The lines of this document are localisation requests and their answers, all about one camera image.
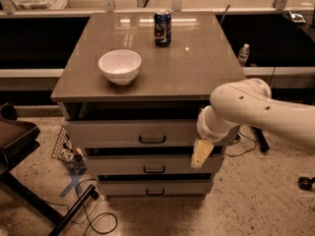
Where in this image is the grey drawer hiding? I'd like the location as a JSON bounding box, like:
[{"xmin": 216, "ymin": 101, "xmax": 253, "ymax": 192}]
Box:
[
  {"xmin": 85, "ymin": 154, "xmax": 222, "ymax": 175},
  {"xmin": 97, "ymin": 180, "xmax": 213, "ymax": 197},
  {"xmin": 64, "ymin": 119, "xmax": 198, "ymax": 148}
]

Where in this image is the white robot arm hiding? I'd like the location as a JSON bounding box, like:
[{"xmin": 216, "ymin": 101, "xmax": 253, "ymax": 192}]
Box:
[{"xmin": 191, "ymin": 79, "xmax": 315, "ymax": 168}]

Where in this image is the grey drawer cabinet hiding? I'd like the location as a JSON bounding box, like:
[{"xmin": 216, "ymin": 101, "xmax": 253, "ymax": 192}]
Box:
[{"xmin": 50, "ymin": 11, "xmax": 255, "ymax": 201}]

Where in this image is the black caster wheel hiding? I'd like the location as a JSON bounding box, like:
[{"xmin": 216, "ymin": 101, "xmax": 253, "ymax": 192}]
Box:
[{"xmin": 298, "ymin": 177, "xmax": 315, "ymax": 191}]

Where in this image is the blue soda can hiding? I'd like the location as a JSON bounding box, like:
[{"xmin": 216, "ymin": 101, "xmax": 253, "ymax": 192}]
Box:
[{"xmin": 154, "ymin": 9, "xmax": 171, "ymax": 47}]

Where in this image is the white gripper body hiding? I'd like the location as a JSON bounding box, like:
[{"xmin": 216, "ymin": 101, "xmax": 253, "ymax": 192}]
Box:
[{"xmin": 196, "ymin": 106, "xmax": 239, "ymax": 144}]

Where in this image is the clear plastic water bottle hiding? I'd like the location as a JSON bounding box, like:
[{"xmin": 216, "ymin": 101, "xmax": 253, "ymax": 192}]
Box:
[{"xmin": 237, "ymin": 43, "xmax": 250, "ymax": 67}]

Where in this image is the white ceramic bowl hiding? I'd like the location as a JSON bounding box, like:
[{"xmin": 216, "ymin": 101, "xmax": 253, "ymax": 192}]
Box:
[{"xmin": 97, "ymin": 49, "xmax": 142, "ymax": 86}]

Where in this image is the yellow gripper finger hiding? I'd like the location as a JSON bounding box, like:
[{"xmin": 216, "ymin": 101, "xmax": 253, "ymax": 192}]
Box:
[{"xmin": 190, "ymin": 140, "xmax": 214, "ymax": 168}]

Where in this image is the dark chair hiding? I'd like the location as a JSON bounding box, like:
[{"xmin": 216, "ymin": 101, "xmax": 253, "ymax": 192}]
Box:
[{"xmin": 0, "ymin": 103, "xmax": 95, "ymax": 236}]

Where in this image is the black cable right floor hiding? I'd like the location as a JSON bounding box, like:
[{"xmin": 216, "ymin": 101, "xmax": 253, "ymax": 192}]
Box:
[{"xmin": 224, "ymin": 130, "xmax": 258, "ymax": 158}]

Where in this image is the black floor cable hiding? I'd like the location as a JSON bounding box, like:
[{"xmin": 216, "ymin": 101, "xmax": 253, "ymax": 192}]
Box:
[{"xmin": 43, "ymin": 178, "xmax": 119, "ymax": 236}]

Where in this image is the wire basket with items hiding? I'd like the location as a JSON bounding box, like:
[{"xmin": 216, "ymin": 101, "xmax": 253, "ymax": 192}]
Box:
[{"xmin": 51, "ymin": 128, "xmax": 86, "ymax": 170}]

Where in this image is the black table leg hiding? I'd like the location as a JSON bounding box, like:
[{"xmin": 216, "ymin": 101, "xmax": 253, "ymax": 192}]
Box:
[{"xmin": 253, "ymin": 127, "xmax": 270, "ymax": 152}]

